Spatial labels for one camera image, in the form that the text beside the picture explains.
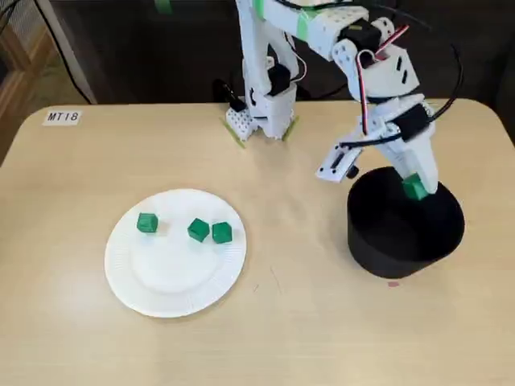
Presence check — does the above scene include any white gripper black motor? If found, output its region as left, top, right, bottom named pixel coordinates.
left=353, top=94, right=439, bottom=195

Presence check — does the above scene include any green block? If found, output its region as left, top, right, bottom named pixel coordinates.
left=136, top=212, right=159, bottom=234
left=187, top=217, right=211, bottom=243
left=211, top=221, right=234, bottom=245
left=402, top=174, right=428, bottom=201

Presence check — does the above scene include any black pot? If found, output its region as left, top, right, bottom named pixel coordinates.
left=346, top=166, right=466, bottom=279

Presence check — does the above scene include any white paper plate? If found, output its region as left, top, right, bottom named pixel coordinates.
left=104, top=187, right=247, bottom=319

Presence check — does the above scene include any green tape strip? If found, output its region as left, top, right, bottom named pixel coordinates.
left=281, top=115, right=301, bottom=142
left=219, top=115, right=247, bottom=150

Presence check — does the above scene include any white pole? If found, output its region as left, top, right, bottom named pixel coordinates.
left=38, top=0, right=100, bottom=106

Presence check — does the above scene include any white MT18 label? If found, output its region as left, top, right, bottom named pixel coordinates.
left=42, top=109, right=81, bottom=126

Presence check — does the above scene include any light wooden rack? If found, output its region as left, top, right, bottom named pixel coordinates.
left=0, top=23, right=57, bottom=162

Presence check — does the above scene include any red white servo wire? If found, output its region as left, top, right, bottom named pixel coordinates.
left=356, top=26, right=410, bottom=134

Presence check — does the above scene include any black camera cable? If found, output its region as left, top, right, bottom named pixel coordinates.
left=277, top=0, right=464, bottom=150

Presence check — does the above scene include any thin black cable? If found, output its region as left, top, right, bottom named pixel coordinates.
left=39, top=0, right=94, bottom=104

